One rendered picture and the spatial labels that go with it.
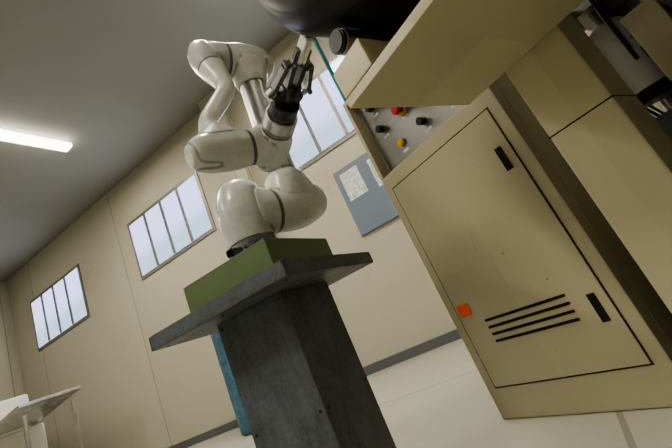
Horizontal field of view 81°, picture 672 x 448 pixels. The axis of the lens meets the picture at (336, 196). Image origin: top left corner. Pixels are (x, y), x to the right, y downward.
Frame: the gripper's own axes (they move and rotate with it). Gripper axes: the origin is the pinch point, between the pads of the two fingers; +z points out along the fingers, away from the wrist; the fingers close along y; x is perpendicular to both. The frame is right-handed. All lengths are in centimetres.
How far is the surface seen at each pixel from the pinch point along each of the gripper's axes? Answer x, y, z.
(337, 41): 17.0, -6.4, 14.2
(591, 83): 43, 31, 24
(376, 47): 22.8, -2.9, 17.1
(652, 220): 68, 30, 15
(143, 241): -223, 13, -473
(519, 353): 82, 47, -46
